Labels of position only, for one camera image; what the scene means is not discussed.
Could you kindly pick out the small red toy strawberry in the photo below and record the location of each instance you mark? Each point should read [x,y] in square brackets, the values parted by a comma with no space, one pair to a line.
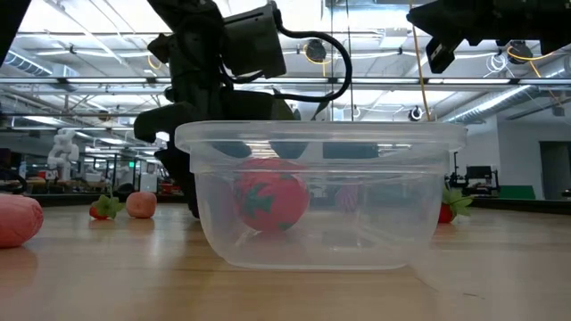
[446,215]
[107,206]

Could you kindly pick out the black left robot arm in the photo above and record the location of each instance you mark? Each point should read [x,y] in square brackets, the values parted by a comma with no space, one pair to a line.
[187,13]

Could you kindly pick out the white humanoid robot figure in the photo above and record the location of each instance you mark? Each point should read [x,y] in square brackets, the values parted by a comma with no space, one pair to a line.
[62,153]

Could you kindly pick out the large red toy strawberry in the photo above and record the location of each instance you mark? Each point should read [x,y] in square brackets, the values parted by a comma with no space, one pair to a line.
[272,200]

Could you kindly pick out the magenta white-striped toy ball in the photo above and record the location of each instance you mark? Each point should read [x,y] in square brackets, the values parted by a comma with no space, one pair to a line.
[347,197]

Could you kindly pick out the black background monitor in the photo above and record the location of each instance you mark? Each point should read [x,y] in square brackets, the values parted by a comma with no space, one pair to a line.
[478,172]

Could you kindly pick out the green background panel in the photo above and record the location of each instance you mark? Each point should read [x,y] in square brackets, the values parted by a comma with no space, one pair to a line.
[517,192]

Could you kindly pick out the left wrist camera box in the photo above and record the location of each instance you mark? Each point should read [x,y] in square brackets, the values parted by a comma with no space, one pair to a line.
[254,42]

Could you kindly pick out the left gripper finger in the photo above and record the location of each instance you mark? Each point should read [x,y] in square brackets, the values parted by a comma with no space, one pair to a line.
[236,109]
[183,134]

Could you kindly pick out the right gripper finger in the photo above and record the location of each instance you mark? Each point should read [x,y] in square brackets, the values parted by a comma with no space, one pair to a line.
[430,20]

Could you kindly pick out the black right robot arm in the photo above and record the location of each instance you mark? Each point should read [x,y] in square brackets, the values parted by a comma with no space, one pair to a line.
[535,18]

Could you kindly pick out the small pink toy peach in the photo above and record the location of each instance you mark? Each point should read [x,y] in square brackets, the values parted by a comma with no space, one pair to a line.
[141,205]
[18,220]

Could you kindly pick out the clear plastic tupperware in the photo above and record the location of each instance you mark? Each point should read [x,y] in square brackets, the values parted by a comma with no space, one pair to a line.
[357,232]

